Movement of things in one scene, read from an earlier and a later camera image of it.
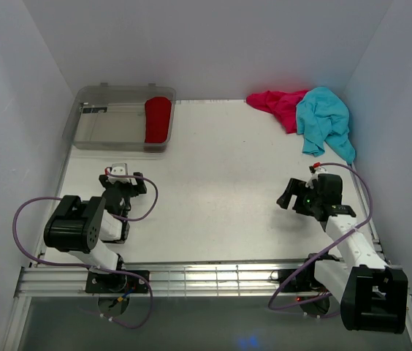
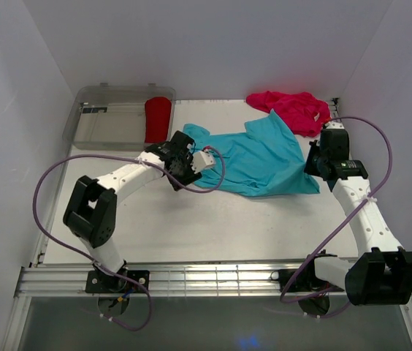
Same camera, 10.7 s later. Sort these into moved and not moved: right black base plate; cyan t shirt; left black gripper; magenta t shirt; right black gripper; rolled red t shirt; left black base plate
Moved: left black gripper; right black gripper; cyan t shirt
Not moved: right black base plate; magenta t shirt; left black base plate; rolled red t shirt
